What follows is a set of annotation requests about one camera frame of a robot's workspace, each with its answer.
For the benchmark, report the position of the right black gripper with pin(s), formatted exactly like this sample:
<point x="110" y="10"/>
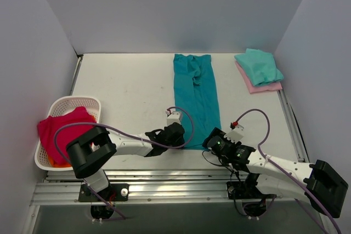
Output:
<point x="211" y="137"/>

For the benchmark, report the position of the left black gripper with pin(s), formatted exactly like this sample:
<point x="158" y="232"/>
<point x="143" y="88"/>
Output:
<point x="176" y="132"/>

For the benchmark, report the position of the teal t shirt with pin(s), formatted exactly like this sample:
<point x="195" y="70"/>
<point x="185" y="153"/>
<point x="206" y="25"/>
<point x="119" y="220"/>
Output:
<point x="195" y="91"/>

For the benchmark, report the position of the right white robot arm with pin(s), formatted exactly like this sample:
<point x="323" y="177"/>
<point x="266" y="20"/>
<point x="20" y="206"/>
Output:
<point x="315" y="183"/>

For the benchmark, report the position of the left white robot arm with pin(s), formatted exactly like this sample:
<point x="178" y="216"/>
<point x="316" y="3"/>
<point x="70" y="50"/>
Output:
<point x="90" y="151"/>

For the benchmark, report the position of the folded pink t shirt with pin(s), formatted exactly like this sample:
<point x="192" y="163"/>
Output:
<point x="276" y="86"/>

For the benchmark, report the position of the folded mint green t shirt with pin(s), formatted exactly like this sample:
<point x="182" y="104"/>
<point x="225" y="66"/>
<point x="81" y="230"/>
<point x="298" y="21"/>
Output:
<point x="259" y="67"/>

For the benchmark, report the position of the white plastic laundry basket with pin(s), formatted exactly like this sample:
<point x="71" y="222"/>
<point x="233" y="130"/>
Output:
<point x="61" y="107"/>

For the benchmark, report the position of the orange t shirt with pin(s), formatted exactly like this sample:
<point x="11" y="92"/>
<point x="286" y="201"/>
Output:
<point x="54" y="164"/>

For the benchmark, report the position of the crimson red t shirt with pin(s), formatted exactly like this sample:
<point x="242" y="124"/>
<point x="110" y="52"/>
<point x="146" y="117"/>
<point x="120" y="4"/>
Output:
<point x="49" y="126"/>

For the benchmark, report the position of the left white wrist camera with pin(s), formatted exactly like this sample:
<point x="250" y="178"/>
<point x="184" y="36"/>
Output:
<point x="173" y="117"/>

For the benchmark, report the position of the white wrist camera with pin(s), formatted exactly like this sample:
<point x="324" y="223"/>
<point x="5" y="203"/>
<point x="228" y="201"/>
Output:
<point x="235" y="133"/>
<point x="173" y="117"/>

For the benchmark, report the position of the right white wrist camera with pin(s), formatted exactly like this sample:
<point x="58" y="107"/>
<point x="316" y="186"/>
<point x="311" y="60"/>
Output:
<point x="235" y="133"/>

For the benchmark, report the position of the aluminium rail frame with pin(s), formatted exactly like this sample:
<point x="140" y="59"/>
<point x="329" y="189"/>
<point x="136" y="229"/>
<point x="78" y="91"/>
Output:
<point x="135" y="90"/>

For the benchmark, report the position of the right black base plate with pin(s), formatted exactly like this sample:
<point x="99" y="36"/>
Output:
<point x="240" y="190"/>

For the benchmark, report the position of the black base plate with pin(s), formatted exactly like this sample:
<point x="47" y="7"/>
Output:
<point x="240" y="190"/>
<point x="114" y="193"/>

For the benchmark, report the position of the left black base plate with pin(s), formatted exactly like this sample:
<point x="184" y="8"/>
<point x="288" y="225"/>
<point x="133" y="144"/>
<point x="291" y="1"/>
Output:
<point x="114" y="193"/>

